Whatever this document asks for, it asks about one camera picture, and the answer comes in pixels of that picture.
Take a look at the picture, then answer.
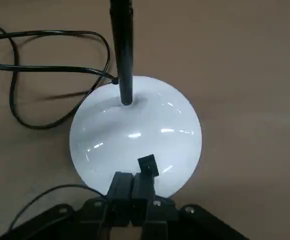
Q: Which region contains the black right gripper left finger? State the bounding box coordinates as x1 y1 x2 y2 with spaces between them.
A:
0 171 135 240

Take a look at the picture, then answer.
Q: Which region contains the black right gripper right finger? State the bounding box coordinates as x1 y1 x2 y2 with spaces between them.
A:
131 171 247 240

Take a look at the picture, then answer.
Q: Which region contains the black lamp switch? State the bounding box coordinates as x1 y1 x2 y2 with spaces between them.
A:
137 154 160 178

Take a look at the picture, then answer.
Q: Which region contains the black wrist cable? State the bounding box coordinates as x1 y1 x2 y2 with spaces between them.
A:
9 184 106 231

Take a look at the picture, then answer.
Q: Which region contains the black lamp power cable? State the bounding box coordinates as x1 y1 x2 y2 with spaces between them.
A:
0 13 120 130

